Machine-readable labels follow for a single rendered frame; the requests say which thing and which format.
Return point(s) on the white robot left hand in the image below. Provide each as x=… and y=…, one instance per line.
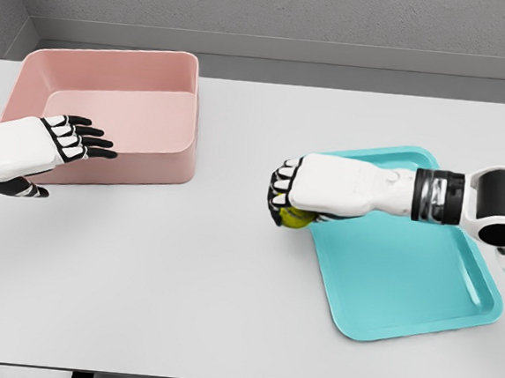
x=13, y=146

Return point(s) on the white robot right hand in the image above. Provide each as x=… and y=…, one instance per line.
x=332, y=183

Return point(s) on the yellow-green tennis ball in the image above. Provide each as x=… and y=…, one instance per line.
x=296, y=218

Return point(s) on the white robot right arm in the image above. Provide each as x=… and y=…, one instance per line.
x=437, y=196

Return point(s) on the blue plastic tray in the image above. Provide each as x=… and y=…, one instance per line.
x=395, y=272

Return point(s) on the pink plastic basket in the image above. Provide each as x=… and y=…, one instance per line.
x=152, y=123

